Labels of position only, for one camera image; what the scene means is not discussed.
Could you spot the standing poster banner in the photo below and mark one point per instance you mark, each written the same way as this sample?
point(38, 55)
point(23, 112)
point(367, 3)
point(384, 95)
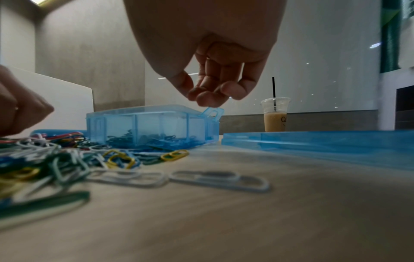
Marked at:
point(396, 77)

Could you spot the person's right hand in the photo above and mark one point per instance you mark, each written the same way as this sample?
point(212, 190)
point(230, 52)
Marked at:
point(200, 36)

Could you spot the bunch of blue paper clips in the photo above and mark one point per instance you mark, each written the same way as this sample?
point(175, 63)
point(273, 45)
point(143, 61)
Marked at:
point(155, 139)

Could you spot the white partition panel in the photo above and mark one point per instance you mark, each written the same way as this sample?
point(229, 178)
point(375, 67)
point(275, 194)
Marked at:
point(65, 107)

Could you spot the blue compartment organizer box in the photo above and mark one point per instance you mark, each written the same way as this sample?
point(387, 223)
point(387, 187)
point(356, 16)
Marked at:
point(155, 120)

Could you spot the blue upholstered chair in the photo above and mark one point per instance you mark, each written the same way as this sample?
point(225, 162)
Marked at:
point(58, 132)

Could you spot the white wall board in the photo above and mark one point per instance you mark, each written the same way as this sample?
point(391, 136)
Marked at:
point(323, 51)

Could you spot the person's left hand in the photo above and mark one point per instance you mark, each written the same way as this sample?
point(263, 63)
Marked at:
point(19, 110)

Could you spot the blue transparent box lid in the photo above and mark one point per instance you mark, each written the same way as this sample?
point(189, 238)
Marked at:
point(323, 146)

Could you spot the black drinking straw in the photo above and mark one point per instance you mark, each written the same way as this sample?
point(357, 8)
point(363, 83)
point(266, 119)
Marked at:
point(274, 87)

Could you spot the iced coffee plastic cup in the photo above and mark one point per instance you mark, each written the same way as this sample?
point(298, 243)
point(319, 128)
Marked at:
point(275, 120)

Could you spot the round wooden table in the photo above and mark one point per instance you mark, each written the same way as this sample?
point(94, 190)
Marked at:
point(259, 225)

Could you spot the pile of coloured paper clips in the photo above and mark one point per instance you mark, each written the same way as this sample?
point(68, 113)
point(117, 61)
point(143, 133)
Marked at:
point(52, 164)

